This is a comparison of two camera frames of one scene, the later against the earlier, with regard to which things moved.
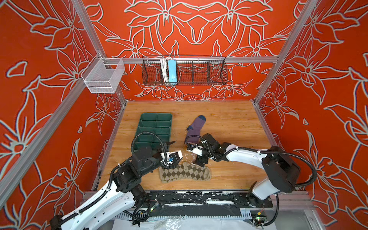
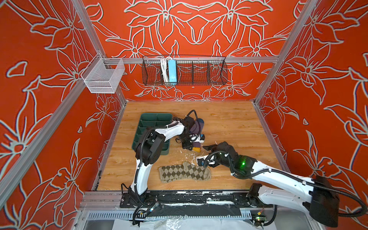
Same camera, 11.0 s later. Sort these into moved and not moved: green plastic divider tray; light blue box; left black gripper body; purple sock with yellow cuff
Moved: left black gripper body
Not moved: light blue box; purple sock with yellow cuff; green plastic divider tray
